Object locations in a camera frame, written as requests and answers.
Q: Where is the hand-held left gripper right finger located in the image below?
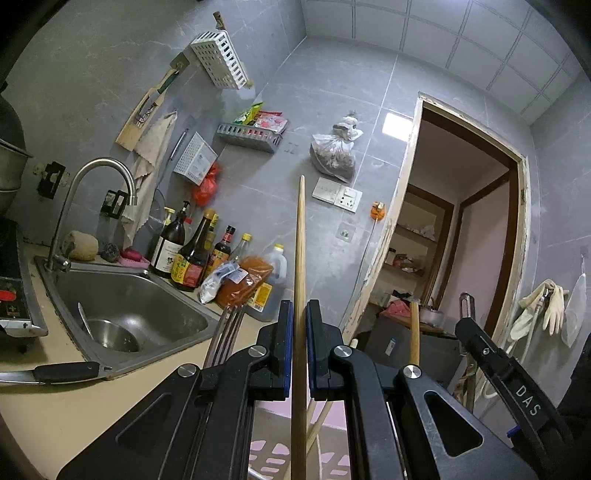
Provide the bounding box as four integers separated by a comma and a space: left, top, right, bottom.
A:
306, 299, 518, 480

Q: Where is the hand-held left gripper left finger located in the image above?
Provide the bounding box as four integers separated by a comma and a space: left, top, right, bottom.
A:
55, 299, 295, 480

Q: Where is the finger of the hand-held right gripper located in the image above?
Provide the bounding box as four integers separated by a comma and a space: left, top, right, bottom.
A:
455, 318, 573, 457

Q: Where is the wooden chopstick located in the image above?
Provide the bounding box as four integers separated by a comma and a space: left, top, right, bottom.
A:
307, 401, 333, 445
290, 175, 308, 480
410, 299, 421, 365

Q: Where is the metal fork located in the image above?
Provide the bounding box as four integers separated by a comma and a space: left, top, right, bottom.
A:
203, 305, 246, 370

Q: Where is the white utensil holder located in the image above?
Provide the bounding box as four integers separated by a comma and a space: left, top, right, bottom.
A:
247, 427, 352, 480

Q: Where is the grey cabinet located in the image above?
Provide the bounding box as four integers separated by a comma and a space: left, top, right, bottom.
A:
362, 314, 465, 388

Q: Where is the pair of cream rubber gloves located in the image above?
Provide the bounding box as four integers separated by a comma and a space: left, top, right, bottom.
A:
518, 279, 570, 335

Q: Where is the white hanging bag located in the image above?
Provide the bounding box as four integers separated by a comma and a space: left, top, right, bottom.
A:
561, 272, 588, 348

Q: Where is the large oil jug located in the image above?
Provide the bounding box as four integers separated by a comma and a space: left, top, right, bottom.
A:
247, 244, 288, 323

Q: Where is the crumpled pink cloth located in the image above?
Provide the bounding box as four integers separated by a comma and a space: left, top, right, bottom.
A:
379, 300, 411, 319

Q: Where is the orange spice packet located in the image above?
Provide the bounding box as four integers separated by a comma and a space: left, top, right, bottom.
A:
216, 255, 274, 309

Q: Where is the white powder bag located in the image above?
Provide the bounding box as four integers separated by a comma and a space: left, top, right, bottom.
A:
198, 261, 247, 304

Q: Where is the clear bottle with yellow cap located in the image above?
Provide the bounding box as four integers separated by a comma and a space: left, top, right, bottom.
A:
231, 233, 254, 265

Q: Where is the dark bottle with red label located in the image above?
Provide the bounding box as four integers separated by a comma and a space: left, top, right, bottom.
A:
210, 225, 237, 273

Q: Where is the dark soy sauce bottle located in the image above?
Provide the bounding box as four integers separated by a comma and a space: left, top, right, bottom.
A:
171, 209, 218, 292

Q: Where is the wooden storage shelf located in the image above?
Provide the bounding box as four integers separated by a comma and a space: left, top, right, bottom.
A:
385, 222, 439, 278

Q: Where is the steel sink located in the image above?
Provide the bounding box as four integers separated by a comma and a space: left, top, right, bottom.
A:
34, 256, 222, 377

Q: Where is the dark bottle with white label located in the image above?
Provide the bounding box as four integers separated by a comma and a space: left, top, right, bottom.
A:
150, 200, 195, 278

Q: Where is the steel bowl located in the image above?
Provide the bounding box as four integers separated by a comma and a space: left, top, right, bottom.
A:
85, 318, 139, 354

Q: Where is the pink soap dish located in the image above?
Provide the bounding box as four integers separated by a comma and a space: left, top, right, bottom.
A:
121, 248, 151, 269

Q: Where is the red plastic bag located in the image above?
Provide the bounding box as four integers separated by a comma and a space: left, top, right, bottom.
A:
191, 161, 220, 206

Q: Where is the clear bag of dried goods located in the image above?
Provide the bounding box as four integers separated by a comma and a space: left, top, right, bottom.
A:
310, 111, 365, 181

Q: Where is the red snack packet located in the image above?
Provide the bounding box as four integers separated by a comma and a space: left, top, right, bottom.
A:
254, 111, 288, 134

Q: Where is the tan loofah sponge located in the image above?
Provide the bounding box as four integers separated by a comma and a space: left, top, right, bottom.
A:
60, 231, 99, 260

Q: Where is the green snack packet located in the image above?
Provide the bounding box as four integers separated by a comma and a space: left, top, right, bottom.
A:
233, 102, 264, 125

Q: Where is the beige dish rag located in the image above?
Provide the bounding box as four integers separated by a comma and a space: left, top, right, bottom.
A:
119, 111, 178, 250

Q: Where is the black countertop stove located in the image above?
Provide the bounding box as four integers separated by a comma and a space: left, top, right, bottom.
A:
0, 217, 49, 337

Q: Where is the steel faucet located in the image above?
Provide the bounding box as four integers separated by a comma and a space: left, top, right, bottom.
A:
46, 158, 138, 273

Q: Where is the wooden cutting board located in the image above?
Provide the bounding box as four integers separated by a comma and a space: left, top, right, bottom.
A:
115, 69, 183, 152

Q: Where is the steel pot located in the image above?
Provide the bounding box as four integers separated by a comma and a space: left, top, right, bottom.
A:
0, 92, 33, 217

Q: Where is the white hose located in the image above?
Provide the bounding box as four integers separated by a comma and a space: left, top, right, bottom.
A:
455, 355, 499, 407

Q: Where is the thin grey cable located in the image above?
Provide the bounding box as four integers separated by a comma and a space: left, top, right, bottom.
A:
353, 217, 382, 296

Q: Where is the white wall switch panel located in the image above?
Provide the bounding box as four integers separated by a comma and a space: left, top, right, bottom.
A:
312, 176, 363, 213

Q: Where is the wooden door frame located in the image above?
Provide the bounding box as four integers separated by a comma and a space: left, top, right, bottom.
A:
342, 92, 529, 352

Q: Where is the black handled knife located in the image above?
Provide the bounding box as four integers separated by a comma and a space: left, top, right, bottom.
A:
0, 361, 112, 386

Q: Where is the grey wall shelf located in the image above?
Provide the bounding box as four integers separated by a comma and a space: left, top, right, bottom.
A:
216, 122, 283, 154

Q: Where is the white mesh wall basket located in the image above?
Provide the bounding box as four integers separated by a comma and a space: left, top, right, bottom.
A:
173, 131, 219, 185

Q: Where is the black wall socket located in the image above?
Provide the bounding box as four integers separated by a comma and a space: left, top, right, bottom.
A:
37, 161, 65, 200

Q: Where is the white slotted wall basket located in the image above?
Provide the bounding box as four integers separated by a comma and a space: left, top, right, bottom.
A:
190, 31, 250, 90

